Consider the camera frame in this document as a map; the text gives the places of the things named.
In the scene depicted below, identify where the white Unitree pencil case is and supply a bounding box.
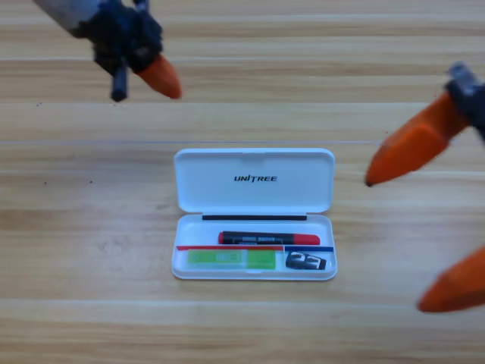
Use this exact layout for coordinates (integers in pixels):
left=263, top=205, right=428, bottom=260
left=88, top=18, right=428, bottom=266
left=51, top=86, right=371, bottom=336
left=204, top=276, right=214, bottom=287
left=171, top=147, right=338, bottom=281

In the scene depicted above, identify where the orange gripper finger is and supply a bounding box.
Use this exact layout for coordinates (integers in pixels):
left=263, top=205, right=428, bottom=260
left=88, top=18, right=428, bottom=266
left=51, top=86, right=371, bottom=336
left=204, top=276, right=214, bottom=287
left=416, top=245, right=485, bottom=314

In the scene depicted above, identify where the red and black marker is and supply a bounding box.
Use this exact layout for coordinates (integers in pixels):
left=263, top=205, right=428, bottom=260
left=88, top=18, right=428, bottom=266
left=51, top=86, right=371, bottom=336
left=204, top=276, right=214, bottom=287
left=217, top=231, right=321, bottom=246

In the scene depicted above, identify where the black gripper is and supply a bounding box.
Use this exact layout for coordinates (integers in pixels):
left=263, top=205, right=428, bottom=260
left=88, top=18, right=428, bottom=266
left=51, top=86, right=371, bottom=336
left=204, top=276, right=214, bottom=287
left=365, top=62, right=485, bottom=187
left=77, top=0, right=183, bottom=102

